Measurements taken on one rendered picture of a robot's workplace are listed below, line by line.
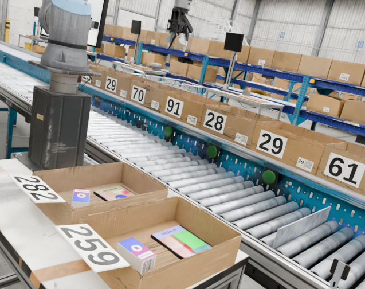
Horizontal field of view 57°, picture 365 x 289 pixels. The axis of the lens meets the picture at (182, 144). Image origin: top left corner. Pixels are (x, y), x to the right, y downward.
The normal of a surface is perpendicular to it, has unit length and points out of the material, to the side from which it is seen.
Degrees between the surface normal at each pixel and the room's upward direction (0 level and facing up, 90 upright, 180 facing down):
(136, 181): 89
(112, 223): 89
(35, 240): 0
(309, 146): 90
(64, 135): 90
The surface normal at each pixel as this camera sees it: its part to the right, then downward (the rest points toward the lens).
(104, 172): 0.70, 0.31
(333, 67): -0.72, 0.04
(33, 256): 0.19, -0.95
